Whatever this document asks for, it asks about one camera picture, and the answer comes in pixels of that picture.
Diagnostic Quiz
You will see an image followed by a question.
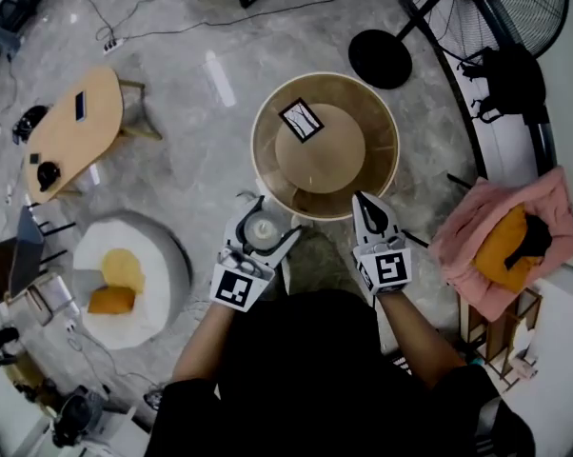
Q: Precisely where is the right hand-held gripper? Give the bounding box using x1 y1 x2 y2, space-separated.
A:
351 190 413 297

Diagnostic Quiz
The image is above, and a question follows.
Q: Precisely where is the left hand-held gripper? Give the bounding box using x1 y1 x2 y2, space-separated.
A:
208 195 303 313

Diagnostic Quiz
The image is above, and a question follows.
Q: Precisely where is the small round white object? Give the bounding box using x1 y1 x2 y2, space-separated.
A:
242 209 287 251

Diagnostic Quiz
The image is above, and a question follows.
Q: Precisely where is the person's right forearm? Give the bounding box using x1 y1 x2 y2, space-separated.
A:
376 290 468 389

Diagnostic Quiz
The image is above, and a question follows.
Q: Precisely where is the person's left forearm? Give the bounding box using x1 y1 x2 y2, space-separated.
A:
171 300 235 384

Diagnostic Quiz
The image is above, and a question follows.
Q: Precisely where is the grey white beanbag chair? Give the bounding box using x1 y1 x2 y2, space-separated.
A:
70 210 192 351

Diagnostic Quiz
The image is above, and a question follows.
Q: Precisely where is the black framed picture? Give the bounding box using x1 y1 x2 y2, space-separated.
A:
277 96 326 145

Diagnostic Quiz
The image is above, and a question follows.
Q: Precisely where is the mustard pillow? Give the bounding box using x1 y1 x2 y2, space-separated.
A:
471 204 554 292

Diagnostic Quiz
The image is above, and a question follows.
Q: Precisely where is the person's black shirt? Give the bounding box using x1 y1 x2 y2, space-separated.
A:
143 288 538 457

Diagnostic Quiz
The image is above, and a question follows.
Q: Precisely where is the black garment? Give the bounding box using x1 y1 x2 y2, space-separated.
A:
504 212 553 270

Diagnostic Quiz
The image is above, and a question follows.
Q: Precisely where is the black standing fan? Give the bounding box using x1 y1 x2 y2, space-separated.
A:
347 0 571 90

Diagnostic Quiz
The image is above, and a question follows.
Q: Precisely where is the wooden side rack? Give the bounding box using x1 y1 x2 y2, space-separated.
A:
457 283 543 392

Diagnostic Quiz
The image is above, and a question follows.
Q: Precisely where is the black backpack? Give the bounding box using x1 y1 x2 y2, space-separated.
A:
457 44 549 126

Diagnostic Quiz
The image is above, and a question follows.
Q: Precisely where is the small pink item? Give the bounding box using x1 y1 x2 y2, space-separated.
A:
512 354 538 380

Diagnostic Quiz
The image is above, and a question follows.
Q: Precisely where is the oval wooden low table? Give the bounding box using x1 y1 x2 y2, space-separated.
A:
23 66 163 205

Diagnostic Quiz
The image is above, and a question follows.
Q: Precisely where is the wooden framed stool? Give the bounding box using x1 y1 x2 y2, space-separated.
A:
27 273 81 328

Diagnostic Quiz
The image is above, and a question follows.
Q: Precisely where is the black rounded object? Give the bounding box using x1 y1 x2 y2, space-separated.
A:
36 161 62 193

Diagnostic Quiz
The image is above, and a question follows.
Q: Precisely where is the black chair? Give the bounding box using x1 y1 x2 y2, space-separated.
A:
8 205 76 299

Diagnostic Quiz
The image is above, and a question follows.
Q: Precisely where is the black headset on floor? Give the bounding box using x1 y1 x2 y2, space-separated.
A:
12 105 49 145

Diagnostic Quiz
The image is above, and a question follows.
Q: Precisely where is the black floor cable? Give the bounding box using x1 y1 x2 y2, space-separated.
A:
74 0 392 42

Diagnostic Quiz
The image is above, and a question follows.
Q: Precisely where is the black bag with cables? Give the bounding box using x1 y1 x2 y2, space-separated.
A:
52 383 126 449

